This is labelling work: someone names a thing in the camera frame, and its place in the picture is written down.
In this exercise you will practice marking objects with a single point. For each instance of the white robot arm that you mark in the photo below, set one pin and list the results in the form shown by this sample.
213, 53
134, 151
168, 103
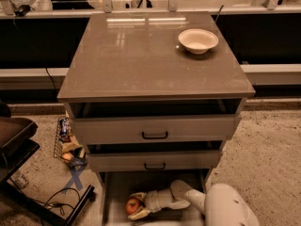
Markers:
222, 205

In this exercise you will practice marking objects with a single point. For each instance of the grey drawer cabinet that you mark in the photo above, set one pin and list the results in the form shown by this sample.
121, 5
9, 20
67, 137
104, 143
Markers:
132, 65

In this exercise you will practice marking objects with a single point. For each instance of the dark chair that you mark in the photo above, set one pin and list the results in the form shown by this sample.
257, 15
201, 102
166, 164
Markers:
16, 147

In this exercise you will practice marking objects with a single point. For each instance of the middle drawer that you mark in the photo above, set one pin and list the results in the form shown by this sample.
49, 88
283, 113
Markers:
153, 161

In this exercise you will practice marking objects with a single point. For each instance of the red apple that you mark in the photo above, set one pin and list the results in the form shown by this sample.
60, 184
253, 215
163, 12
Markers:
132, 205

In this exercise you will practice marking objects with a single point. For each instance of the open bottom drawer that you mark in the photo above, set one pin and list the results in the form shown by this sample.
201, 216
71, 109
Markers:
120, 185

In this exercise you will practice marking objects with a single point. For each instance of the top drawer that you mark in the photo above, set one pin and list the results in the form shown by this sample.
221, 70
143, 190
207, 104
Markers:
155, 129

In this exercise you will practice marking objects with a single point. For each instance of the black power adapter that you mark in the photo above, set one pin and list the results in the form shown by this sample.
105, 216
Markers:
22, 10

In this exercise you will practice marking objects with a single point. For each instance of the white bowl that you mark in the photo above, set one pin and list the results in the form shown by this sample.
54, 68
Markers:
198, 41

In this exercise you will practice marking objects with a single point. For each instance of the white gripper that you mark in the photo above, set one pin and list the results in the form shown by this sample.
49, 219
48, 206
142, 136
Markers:
155, 201

